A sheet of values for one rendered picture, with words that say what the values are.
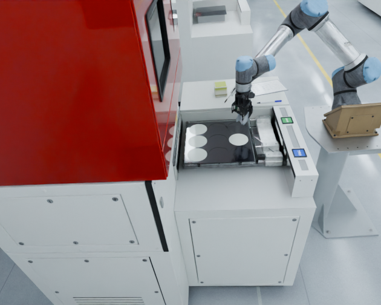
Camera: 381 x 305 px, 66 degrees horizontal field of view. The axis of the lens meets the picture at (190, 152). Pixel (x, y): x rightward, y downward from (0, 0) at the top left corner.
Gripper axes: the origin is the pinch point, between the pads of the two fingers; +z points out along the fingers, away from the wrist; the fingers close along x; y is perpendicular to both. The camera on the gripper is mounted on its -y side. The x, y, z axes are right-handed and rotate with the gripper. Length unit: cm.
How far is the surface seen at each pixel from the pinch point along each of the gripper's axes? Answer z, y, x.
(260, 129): 9.4, -9.2, 6.0
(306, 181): 4.9, 22.1, 39.5
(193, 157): 7.5, 28.9, -13.8
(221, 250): 49, 46, 11
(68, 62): -64, 80, -8
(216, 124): 7.5, -1.0, -16.9
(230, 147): 7.4, 14.2, -0.4
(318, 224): 96, -31, 48
